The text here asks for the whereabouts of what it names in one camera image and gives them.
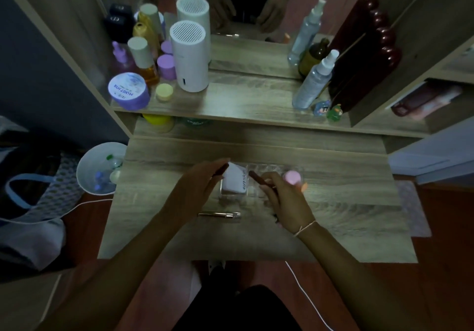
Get person's left hand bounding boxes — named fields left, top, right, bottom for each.
left=167, top=158, right=231, bottom=226

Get person's right hand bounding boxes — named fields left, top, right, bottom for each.
left=259, top=171, right=317, bottom=236

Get dark red lip pencil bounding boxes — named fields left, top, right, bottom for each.
left=248, top=170, right=279, bottom=197

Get person's right forearm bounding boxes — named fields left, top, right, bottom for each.
left=296, top=223, right=423, bottom=331

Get person's left forearm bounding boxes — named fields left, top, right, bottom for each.
left=36, top=209, right=178, bottom=331

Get clear acrylic organizer tray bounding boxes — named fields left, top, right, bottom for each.
left=218, top=162, right=309, bottom=200

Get pink capped small bottle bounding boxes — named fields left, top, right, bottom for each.
left=283, top=170, right=303, bottom=187

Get wooden vanity desk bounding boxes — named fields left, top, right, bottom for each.
left=0, top=0, right=474, bottom=265

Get yellow round container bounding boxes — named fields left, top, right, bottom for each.
left=142, top=114, right=175, bottom=134

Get small green figurine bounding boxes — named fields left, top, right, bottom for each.
left=326, top=104, right=343, bottom=123

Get plastic bottle in bin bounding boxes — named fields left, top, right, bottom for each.
left=94, top=154, right=124, bottom=191

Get clear spray bottle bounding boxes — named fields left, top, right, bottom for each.
left=291, top=49, right=340, bottom=110

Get small pale yellow jar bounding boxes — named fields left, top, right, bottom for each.
left=155, top=83, right=174, bottom=102

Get person's black trousers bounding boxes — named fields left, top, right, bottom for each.
left=173, top=284, right=302, bottom=331

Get white trash bin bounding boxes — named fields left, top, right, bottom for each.
left=76, top=142, right=129, bottom=195

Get brown glass bottle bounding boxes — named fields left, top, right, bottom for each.
left=298, top=38, right=331, bottom=78

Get small purple jar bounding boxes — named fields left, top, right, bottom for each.
left=157, top=54, right=177, bottom=81

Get purple jar with white lid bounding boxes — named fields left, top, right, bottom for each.
left=108, top=72, right=151, bottom=111

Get white cylindrical humidifier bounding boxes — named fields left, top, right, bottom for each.
left=169, top=20, right=211, bottom=93

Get orange bottle with white cap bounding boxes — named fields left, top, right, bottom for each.
left=127, top=37, right=160, bottom=86

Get pink floor mat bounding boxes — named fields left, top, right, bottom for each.
left=393, top=180, right=433, bottom=238

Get small purple bottle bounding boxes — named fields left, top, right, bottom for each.
left=112, top=41, right=129, bottom=66

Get yellow bottle with gold cap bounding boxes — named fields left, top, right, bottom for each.
left=133, top=22, right=160, bottom=57

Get pink pouch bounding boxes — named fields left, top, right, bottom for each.
left=390, top=84, right=464, bottom=121

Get black box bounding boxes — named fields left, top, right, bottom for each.
left=104, top=13, right=135, bottom=44

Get thin string bracelet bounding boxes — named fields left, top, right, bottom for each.
left=294, top=220, right=318, bottom=238

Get white cable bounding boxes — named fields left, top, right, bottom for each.
left=284, top=261, right=335, bottom=331
left=0, top=198, right=114, bottom=225

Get dark red wavy frame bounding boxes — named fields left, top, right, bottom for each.
left=327, top=0, right=403, bottom=114

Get wall mirror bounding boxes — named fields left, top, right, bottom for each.
left=84, top=0, right=442, bottom=80

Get patterned bag with blue handle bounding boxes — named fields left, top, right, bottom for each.
left=0, top=115, right=86, bottom=272

